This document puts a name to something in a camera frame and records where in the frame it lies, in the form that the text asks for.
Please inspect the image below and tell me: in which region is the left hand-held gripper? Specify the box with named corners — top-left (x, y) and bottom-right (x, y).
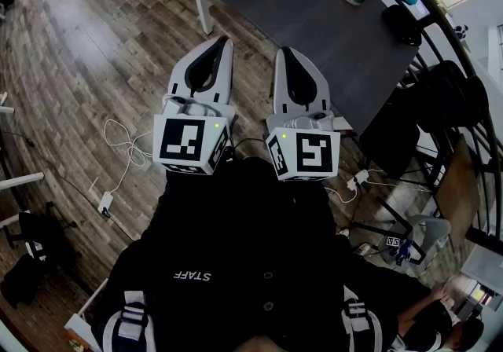
top-left (152, 35), bottom-right (237, 176)

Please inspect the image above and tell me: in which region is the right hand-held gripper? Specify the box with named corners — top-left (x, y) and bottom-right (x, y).
top-left (265, 46), bottom-right (354, 182)

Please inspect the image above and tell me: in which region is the person's right forearm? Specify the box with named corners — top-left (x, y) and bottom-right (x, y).
top-left (274, 177), bottom-right (331, 218)

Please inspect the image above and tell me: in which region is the person's left forearm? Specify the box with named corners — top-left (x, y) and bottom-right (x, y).
top-left (163, 169), bottom-right (225, 210)

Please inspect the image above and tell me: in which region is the white table leg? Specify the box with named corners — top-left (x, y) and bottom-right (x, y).
top-left (190, 0), bottom-right (215, 36)

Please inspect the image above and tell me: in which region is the white power strip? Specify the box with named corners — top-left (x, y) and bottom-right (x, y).
top-left (345, 169), bottom-right (370, 191)

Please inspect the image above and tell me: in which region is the black round pouch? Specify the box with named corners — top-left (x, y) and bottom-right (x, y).
top-left (381, 4), bottom-right (424, 47)

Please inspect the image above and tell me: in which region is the white power adapter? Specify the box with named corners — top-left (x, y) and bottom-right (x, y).
top-left (97, 192), bottom-right (115, 215)

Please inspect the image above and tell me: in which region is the person's black jacket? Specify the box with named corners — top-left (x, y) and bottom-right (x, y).
top-left (92, 156), bottom-right (429, 352)

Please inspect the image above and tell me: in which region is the grey plastic chair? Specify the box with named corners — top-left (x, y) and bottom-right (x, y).
top-left (406, 214), bottom-right (453, 255)

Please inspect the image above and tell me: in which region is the black floor bag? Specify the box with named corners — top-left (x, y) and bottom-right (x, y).
top-left (0, 200), bottom-right (83, 308)

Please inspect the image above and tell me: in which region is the white floor cable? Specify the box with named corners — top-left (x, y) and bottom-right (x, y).
top-left (104, 118), bottom-right (155, 196)

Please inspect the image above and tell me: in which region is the white power strip cable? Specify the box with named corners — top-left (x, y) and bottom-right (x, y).
top-left (324, 167), bottom-right (433, 204)

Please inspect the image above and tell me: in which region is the thin black floor cable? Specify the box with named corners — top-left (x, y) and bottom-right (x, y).
top-left (0, 130), bottom-right (134, 237)

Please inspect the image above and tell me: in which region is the white frame table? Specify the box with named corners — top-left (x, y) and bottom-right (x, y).
top-left (0, 171), bottom-right (46, 249)

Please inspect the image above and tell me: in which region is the white frame stand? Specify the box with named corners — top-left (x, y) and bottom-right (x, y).
top-left (64, 277), bottom-right (109, 352)

